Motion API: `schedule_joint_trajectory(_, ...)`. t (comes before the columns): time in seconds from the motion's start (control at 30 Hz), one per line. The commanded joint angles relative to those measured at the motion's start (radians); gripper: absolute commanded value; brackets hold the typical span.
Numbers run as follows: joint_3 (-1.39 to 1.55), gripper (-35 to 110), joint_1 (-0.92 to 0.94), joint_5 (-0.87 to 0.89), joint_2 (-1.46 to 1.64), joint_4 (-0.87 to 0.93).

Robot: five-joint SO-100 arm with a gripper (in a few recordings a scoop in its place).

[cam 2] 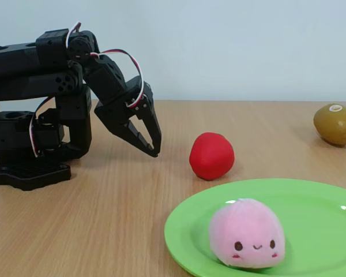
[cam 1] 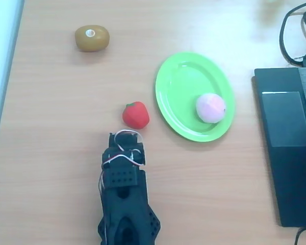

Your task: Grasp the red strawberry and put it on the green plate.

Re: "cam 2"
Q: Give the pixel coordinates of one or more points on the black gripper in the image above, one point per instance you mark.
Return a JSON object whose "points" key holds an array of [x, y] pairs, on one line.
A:
{"points": [[114, 116]]}

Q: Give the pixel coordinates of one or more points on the red toy strawberry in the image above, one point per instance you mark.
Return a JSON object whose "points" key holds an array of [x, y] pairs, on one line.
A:
{"points": [[212, 155]]}

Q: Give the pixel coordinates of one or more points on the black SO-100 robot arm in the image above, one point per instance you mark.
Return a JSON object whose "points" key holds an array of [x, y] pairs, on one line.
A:
{"points": [[17, 57]]}

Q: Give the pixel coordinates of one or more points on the green plastic plate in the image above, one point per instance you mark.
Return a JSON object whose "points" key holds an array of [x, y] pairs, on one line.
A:
{"points": [[320, 231]]}

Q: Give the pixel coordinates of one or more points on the pink plush toy with face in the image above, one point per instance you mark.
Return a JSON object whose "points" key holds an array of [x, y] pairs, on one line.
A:
{"points": [[245, 228]]}

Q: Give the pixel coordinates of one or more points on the brown kiwi with sticker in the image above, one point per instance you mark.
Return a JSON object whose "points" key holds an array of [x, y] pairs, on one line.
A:
{"points": [[336, 127]]}

